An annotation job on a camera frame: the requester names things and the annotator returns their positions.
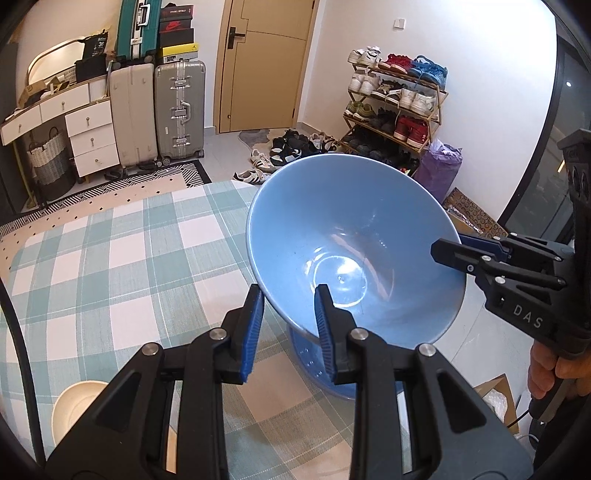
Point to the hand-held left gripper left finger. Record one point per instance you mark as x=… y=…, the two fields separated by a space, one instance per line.
x=251 y=332

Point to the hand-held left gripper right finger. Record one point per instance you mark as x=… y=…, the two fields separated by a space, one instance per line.
x=325 y=332

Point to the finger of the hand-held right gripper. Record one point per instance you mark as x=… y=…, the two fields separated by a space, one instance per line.
x=485 y=247
x=457 y=256

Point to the blue bowl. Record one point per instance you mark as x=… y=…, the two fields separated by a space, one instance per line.
x=369 y=207
x=309 y=360

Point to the deep cream plate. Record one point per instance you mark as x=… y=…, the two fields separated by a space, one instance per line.
x=76 y=406

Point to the person's right hand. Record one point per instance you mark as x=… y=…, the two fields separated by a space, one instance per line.
x=579 y=371

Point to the flattened patterned cardboard box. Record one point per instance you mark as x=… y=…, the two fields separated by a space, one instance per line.
x=475 y=214

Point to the open cardboard box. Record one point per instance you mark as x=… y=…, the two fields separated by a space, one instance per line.
x=496 y=392

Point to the purple bag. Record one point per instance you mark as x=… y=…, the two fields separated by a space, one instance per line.
x=436 y=170

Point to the teal checked tablecloth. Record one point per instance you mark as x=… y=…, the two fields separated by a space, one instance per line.
x=115 y=277

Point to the wooden shoe rack with shoes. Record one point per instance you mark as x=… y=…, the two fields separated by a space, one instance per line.
x=401 y=97

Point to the black framed glass door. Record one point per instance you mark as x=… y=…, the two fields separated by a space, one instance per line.
x=554 y=92

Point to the pile of dark sandals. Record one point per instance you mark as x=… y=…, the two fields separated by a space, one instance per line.
x=286 y=147

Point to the black white patterned rug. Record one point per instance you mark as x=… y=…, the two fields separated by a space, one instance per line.
x=138 y=182

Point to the grey door mat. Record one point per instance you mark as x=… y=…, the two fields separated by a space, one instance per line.
x=253 y=138

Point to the silver suitcase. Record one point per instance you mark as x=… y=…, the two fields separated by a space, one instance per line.
x=180 y=110

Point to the beige suitcase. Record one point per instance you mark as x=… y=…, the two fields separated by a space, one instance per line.
x=131 y=115

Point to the wooden door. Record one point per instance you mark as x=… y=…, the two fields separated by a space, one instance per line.
x=268 y=69

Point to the grey white woven basket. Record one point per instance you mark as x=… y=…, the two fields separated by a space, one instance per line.
x=51 y=161

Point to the white dressing table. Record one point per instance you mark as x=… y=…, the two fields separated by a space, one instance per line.
x=87 y=124

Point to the yellow black shoe box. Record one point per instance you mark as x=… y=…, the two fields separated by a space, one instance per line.
x=175 y=54

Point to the black bag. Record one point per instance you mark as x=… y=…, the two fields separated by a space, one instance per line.
x=90 y=67

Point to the red black shoe box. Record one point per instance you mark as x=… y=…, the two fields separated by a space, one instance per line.
x=176 y=30

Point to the teal suitcase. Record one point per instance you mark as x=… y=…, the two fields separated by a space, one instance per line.
x=136 y=27

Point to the arched mirror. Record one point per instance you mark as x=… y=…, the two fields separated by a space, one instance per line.
x=55 y=57

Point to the white light switch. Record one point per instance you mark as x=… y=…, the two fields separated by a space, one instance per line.
x=399 y=23

